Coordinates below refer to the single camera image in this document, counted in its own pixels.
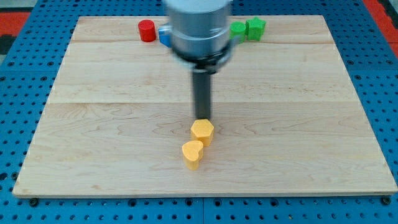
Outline green star block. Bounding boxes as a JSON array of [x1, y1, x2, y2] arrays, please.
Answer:
[[246, 17, 266, 41]]

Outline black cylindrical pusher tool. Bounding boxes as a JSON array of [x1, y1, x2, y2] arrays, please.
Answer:
[[192, 65, 211, 119]]

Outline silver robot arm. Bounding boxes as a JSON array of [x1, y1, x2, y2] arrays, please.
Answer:
[[164, 0, 239, 73]]

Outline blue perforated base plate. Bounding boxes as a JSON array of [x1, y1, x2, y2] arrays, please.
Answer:
[[1, 1, 397, 223]]

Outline blue block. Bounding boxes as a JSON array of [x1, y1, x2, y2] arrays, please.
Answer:
[[158, 24, 171, 48]]

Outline yellow hexagon block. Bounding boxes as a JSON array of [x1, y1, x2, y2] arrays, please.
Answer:
[[190, 119, 215, 147]]

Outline green cylinder block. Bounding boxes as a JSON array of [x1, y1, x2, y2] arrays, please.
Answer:
[[229, 21, 246, 43]]

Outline light wooden board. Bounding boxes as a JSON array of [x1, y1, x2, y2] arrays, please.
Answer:
[[12, 16, 397, 198]]

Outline red cylinder block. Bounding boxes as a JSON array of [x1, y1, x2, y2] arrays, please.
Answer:
[[137, 19, 157, 42]]

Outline yellow heart block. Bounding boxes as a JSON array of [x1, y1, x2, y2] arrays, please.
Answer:
[[182, 140, 204, 170]]

